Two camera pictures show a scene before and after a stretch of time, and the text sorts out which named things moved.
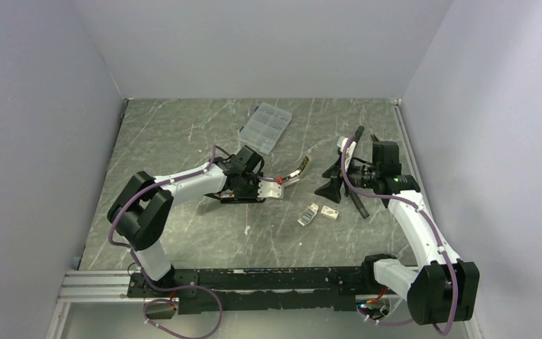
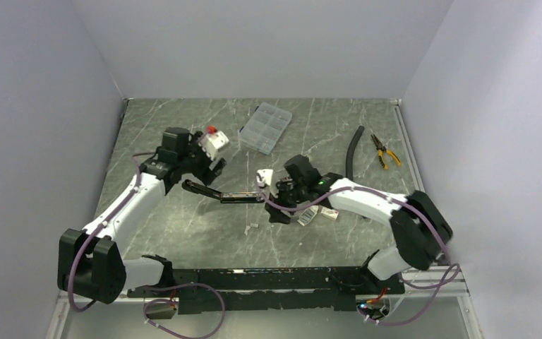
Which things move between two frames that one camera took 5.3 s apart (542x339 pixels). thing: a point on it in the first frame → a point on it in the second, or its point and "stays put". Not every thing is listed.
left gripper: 257,176 → 205,174
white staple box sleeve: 329,213 stays put
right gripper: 332,189 → 276,215
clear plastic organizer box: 265,127 stays put
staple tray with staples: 308,215 stays put
